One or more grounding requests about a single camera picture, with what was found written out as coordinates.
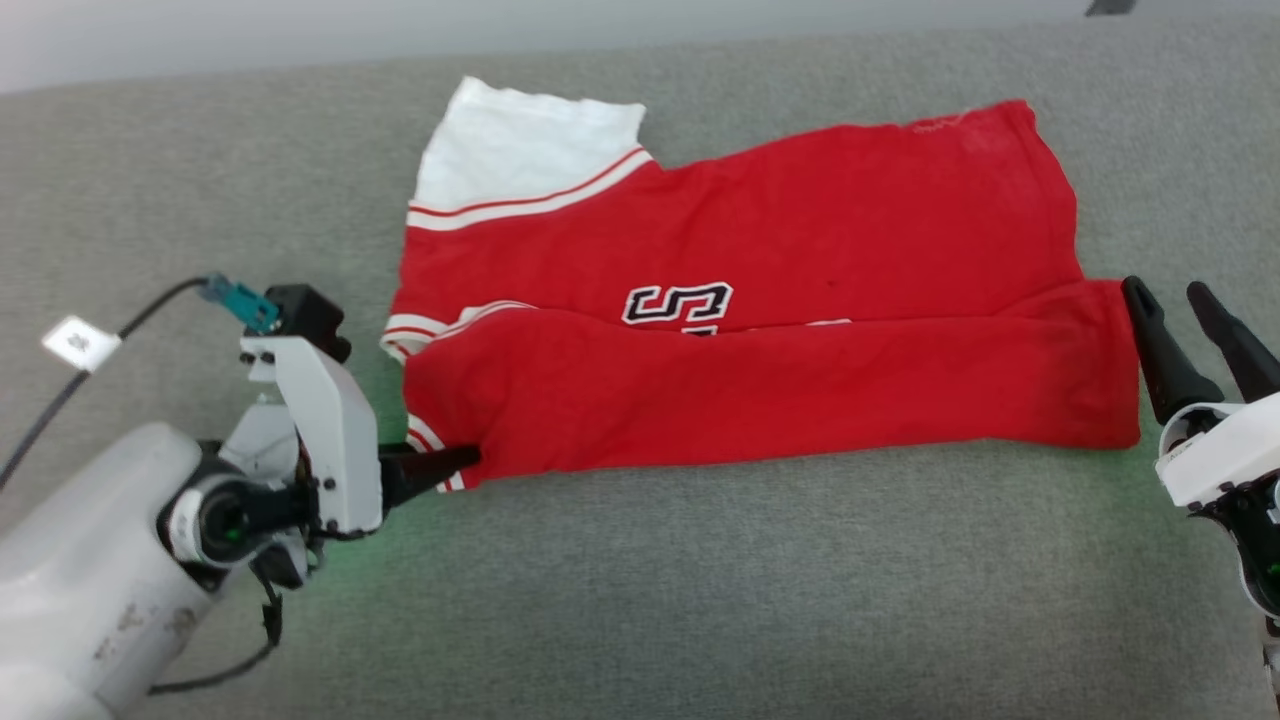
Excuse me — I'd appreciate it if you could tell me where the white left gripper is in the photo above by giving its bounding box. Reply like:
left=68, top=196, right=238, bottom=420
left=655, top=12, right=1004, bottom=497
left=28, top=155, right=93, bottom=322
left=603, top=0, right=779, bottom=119
left=238, top=334, right=482, bottom=537

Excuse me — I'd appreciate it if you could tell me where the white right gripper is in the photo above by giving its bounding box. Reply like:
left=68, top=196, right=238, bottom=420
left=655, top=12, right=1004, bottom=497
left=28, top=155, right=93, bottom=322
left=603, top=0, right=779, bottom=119
left=1121, top=276, right=1280, bottom=617

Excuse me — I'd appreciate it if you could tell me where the thin black camera cable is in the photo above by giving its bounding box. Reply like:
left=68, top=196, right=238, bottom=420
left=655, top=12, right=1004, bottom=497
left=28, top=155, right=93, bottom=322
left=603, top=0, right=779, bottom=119
left=0, top=278, right=216, bottom=491

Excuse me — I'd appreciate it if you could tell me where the red and white sports jersey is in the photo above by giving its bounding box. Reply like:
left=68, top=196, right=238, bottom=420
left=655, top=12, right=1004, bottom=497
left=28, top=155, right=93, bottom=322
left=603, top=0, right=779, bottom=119
left=380, top=77, right=1142, bottom=493

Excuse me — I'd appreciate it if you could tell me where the teal cable connector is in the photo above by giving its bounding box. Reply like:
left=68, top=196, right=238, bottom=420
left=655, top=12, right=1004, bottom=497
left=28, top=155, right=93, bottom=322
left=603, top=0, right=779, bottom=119
left=200, top=274, right=282, bottom=336

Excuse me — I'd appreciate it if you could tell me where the white cable tag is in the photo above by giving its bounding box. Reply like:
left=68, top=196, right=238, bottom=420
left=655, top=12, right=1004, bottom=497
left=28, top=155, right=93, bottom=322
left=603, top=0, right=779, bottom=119
left=42, top=315, right=123, bottom=373

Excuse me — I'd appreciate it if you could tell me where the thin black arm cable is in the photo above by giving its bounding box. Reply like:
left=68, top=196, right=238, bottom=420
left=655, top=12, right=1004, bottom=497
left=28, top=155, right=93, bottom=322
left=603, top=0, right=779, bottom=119
left=150, top=570, right=287, bottom=697

